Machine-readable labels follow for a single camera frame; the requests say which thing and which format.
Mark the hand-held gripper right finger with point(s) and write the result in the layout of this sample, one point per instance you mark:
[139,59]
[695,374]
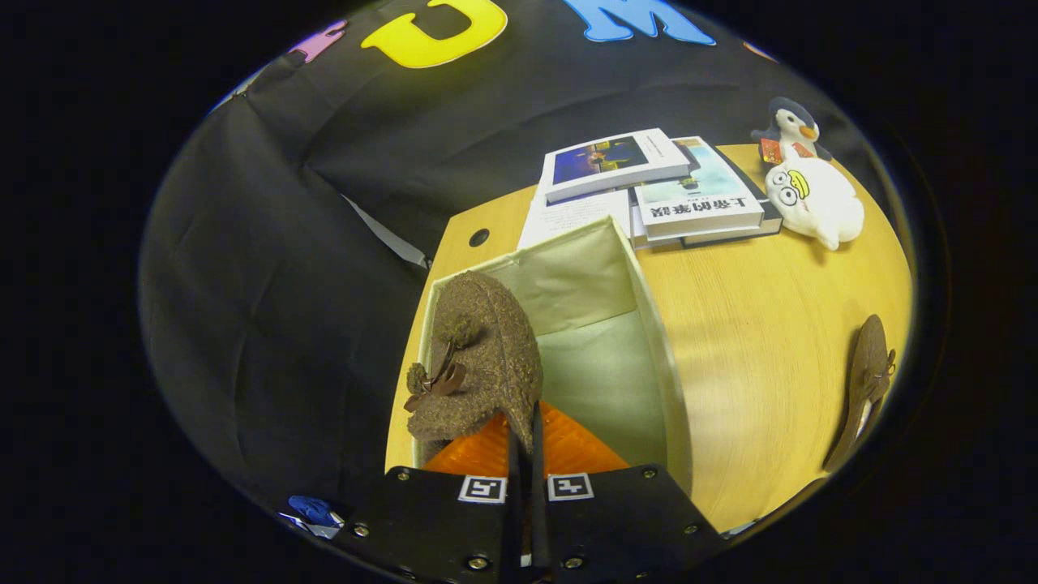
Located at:
[616,527]

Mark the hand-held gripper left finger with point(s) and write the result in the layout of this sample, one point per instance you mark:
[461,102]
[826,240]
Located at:
[438,527]

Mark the green fabric storage box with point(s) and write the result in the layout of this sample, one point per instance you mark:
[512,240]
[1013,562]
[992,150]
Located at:
[600,381]

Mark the brown fuzzy shoe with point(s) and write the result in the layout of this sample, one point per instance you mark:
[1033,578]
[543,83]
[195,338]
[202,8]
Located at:
[864,381]
[495,349]

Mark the black backdrop cloth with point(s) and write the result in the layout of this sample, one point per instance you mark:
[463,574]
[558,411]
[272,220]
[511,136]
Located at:
[284,284]

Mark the white cover book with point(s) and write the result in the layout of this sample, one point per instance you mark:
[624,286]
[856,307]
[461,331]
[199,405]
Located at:
[576,219]

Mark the book with pale blue cover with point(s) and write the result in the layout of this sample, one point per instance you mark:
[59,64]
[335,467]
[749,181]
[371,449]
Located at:
[705,203]

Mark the dark cover book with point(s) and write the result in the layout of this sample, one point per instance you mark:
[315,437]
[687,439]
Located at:
[762,203]

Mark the book with blue night cover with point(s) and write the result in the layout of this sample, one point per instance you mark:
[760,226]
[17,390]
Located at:
[608,162]

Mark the white seal plush toy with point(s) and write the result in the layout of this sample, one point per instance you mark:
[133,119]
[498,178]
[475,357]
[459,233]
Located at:
[819,207]

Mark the grey penguin plush toy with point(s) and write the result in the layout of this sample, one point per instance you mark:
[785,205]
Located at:
[791,130]

